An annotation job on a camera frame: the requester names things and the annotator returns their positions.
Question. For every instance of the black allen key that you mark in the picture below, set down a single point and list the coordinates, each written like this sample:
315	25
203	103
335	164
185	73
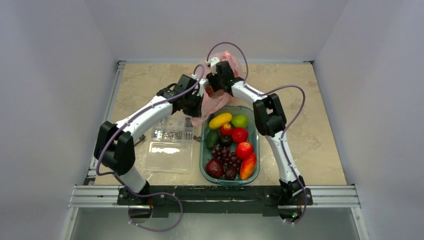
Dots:
140	140

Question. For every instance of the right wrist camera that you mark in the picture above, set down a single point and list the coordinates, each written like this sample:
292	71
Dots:
212	64

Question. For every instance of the clear plastic screw box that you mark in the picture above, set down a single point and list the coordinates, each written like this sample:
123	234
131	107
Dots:
170	148

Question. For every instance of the green fake apple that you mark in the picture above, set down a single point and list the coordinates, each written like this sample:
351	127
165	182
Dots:
240	121

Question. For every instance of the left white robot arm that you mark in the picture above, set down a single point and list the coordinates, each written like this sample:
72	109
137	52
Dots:
115	141

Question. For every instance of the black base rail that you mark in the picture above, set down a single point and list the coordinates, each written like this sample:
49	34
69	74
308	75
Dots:
267	200

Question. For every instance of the orange red fake mango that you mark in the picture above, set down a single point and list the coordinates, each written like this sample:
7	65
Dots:
247	166

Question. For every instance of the yellow fake mango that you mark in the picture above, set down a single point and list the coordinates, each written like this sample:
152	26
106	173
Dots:
220	120

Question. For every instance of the red fake tomato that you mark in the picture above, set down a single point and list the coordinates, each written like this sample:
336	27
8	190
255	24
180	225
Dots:
240	135

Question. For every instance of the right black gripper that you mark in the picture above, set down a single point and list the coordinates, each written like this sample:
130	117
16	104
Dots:
214	84

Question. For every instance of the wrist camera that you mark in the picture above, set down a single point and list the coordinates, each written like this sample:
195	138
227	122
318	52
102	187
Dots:
212	64
201	85

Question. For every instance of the dark purple fake plum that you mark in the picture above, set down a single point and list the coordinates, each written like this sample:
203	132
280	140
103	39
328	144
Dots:
225	141

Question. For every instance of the green fake avocado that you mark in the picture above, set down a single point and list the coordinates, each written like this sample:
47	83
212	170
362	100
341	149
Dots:
212	139

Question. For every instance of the dark red fake apple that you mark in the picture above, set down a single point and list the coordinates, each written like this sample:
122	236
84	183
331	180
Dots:
214	168

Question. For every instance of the purple fake grape bunch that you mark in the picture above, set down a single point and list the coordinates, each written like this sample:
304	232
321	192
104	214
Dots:
227	157

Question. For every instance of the pink plastic bag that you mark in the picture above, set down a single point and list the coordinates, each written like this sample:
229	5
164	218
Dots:
215	100

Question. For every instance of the small dark fake plum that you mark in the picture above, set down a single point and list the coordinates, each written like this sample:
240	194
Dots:
230	174

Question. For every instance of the small red yellow fruit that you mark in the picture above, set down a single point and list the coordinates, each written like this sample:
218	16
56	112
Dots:
226	129

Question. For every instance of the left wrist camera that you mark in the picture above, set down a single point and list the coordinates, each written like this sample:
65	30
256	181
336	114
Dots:
201	85

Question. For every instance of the small dark bolt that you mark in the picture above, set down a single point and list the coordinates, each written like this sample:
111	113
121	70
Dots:
197	138

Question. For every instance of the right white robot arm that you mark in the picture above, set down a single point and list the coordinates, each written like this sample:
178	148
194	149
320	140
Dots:
270	121

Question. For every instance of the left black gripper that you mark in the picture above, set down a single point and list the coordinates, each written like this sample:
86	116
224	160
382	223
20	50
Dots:
197	112

